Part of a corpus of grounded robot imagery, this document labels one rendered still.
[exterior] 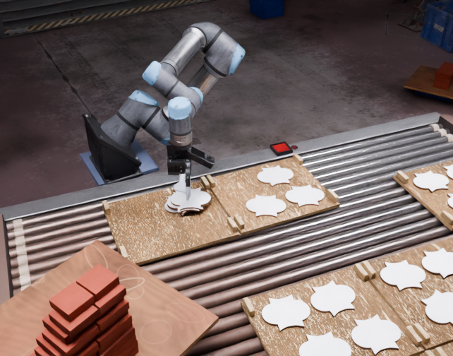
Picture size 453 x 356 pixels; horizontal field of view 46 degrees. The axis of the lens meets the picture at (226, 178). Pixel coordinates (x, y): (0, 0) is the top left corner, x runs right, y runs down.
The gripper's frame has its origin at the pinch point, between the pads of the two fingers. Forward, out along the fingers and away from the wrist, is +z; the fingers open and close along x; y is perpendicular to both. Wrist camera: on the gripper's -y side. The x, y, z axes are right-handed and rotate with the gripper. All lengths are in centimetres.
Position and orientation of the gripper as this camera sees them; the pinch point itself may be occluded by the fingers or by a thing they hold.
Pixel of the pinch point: (190, 188)
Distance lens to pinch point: 196.6
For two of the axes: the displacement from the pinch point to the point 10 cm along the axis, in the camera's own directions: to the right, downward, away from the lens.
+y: -10.0, 0.2, -0.3
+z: 0.0, 8.1, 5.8
